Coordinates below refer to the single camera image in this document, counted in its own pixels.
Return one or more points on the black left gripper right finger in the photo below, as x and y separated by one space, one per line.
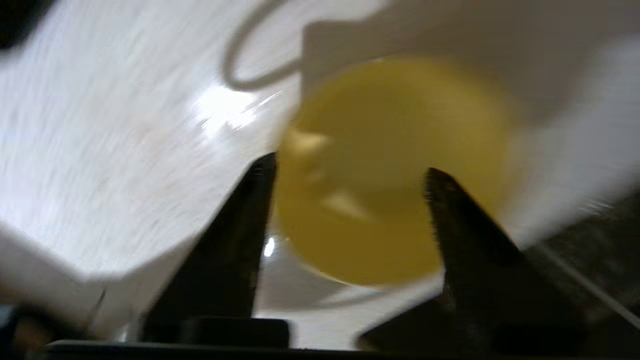
480 290

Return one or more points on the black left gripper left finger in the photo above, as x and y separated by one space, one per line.
215 280

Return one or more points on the yellow plastic bowl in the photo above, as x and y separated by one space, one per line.
380 165

